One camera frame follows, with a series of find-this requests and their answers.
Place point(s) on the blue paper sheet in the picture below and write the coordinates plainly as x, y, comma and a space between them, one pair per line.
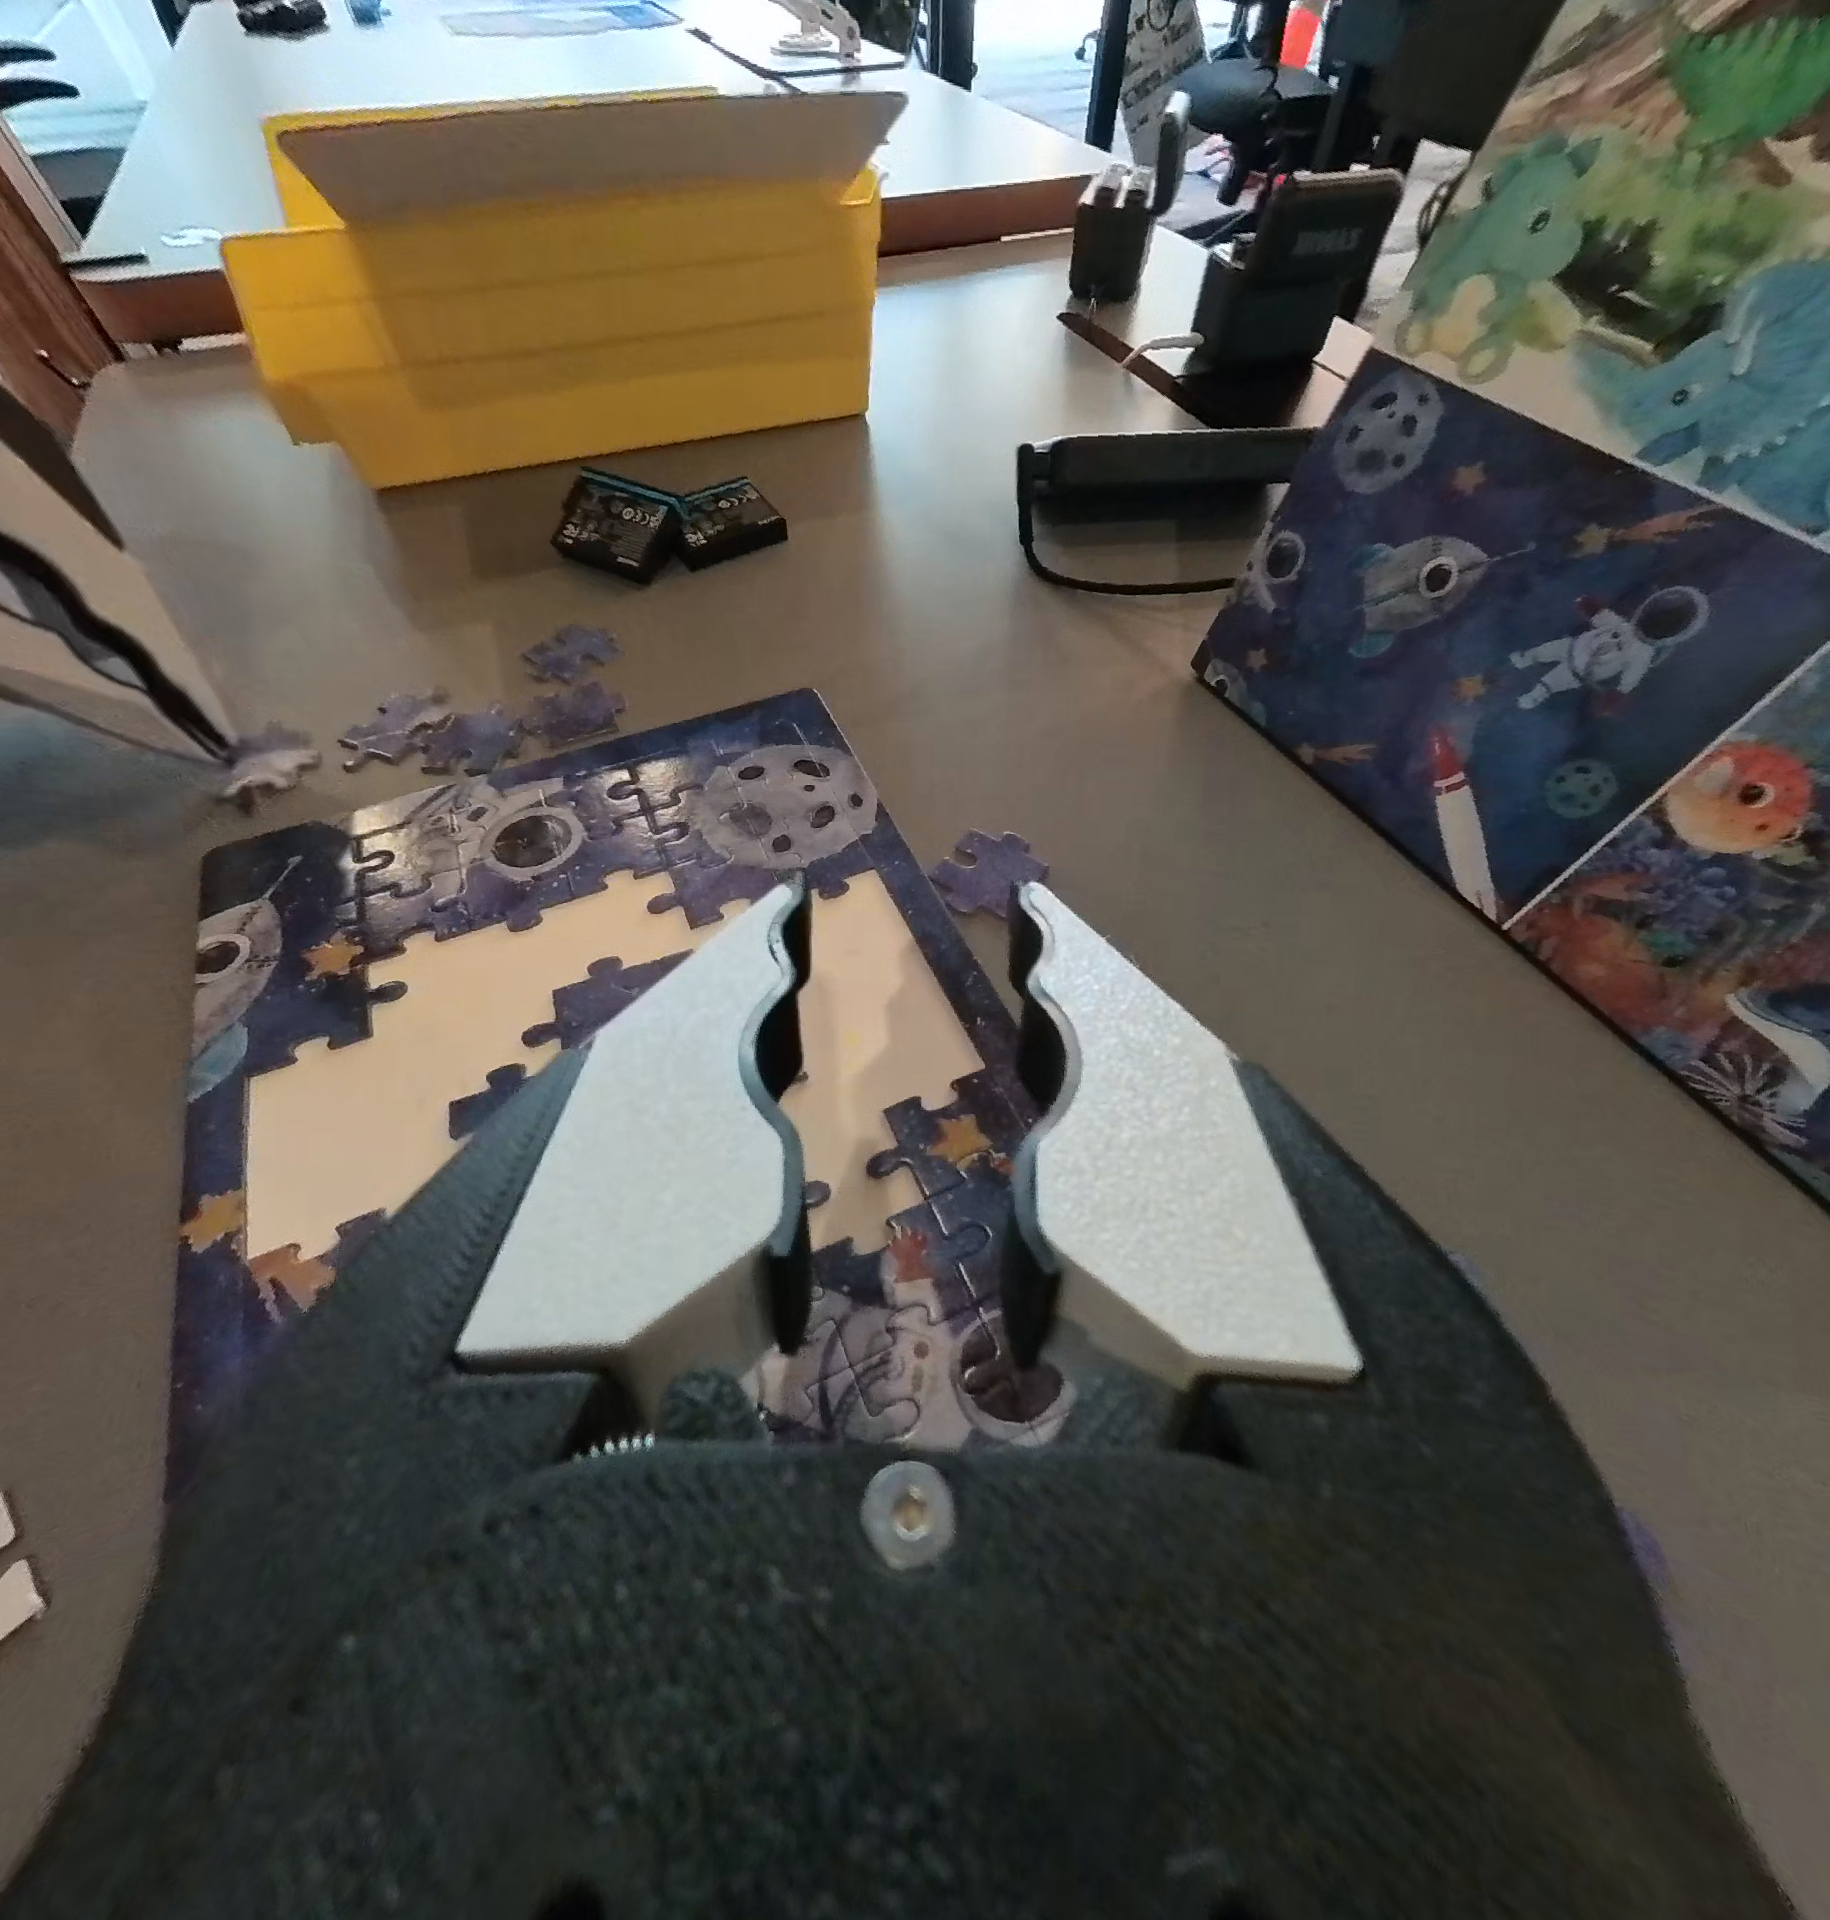
555, 16

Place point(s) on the small black device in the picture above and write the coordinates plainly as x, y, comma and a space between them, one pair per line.
1111, 231

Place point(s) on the space jigsaw puzzle tray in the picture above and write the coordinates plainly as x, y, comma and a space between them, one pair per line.
405, 1050

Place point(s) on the brown wooden desk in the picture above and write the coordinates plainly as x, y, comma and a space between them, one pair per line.
555, 60

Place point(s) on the black office chair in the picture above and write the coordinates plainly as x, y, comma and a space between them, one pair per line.
15, 66

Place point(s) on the illustrated puzzle box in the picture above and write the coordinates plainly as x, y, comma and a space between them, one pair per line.
1530, 600

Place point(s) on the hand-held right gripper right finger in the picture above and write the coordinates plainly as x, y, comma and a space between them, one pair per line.
1186, 1200

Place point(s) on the yellow box with white flap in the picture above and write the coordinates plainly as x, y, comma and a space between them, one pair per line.
586, 330

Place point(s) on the wooden pillar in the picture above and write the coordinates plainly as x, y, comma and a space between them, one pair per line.
15, 271

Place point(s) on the black flat device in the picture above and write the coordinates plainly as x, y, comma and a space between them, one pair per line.
616, 528
731, 521

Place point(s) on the black stand device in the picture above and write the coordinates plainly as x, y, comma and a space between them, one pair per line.
1291, 286

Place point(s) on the joined satellite puzzle piece cluster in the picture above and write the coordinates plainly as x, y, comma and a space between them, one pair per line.
586, 1021

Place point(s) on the white desk fixture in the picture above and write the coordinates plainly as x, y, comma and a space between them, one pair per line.
817, 26

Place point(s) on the purple starry puzzle piece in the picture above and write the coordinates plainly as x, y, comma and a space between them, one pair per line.
991, 873

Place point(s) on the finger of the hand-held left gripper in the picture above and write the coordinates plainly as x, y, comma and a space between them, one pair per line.
46, 661
61, 525

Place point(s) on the dark blue puzzle piece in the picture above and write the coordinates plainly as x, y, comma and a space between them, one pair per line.
435, 730

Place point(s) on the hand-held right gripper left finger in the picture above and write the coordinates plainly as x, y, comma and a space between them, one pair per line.
646, 1200

